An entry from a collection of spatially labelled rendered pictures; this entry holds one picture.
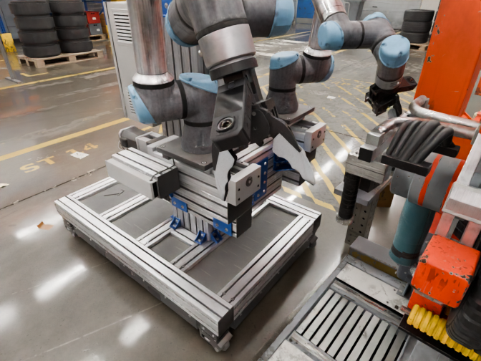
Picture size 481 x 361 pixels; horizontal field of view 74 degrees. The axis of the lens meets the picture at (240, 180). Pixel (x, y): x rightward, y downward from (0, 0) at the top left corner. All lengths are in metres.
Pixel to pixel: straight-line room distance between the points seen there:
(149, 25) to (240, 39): 0.48
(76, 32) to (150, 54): 6.96
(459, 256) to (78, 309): 1.54
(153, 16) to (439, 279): 0.83
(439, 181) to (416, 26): 8.66
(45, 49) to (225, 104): 7.21
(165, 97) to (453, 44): 0.97
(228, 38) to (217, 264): 1.17
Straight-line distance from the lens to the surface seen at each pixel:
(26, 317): 1.84
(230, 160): 0.49
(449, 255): 0.66
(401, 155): 0.72
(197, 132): 1.02
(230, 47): 0.46
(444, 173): 0.89
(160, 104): 0.96
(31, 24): 7.54
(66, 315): 1.76
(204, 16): 0.47
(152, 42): 0.92
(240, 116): 0.40
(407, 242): 1.17
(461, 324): 0.76
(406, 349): 1.45
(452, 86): 1.39
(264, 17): 0.61
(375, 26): 1.07
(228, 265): 1.49
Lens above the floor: 1.27
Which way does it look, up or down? 31 degrees down
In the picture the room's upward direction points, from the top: straight up
